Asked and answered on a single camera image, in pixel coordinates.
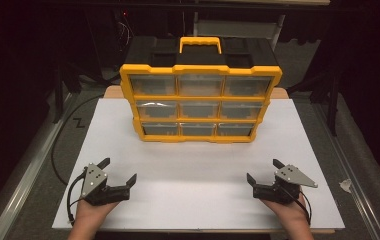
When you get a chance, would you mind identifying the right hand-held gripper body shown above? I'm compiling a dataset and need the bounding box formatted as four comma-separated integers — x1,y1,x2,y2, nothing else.
252,163,319,205

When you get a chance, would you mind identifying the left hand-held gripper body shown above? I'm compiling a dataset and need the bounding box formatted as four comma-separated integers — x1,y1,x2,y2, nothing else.
80,162,131,207

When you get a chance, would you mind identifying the person's left hand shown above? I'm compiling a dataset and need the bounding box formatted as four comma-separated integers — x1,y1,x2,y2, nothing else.
73,198,121,226

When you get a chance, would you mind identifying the person's right hand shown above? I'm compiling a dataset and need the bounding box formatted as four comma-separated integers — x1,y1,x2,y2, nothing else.
260,196,311,225

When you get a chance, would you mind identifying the crumpled white paper scrap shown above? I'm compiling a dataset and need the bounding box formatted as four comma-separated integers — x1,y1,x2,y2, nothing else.
339,178,353,194

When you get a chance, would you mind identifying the dark metal stand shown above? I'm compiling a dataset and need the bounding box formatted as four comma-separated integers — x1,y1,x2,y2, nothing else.
51,61,83,125
289,64,343,138

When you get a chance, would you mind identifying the set of clear plastic drawers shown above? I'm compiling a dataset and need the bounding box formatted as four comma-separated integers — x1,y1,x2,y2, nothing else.
128,73,275,137

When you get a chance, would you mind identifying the yellow black drawer organizer cabinet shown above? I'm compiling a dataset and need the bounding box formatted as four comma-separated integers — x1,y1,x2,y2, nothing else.
119,36,283,144

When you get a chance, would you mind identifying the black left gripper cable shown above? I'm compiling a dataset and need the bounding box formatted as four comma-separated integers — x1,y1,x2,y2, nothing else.
65,169,89,225

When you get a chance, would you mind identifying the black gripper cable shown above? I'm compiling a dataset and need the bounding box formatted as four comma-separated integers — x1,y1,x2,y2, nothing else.
289,189,313,226
65,169,89,225

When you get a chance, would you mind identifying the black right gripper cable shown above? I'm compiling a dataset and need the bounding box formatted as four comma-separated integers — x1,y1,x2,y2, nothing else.
289,189,313,226

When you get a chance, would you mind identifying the long black floor cable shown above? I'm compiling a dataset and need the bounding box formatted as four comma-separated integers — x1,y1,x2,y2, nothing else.
50,94,106,186

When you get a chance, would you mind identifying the metal floor rail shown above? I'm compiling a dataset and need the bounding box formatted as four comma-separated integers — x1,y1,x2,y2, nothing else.
0,92,74,240
312,103,380,240

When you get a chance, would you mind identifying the bundle of thin wires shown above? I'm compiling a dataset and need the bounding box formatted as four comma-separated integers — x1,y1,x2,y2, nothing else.
117,11,135,52

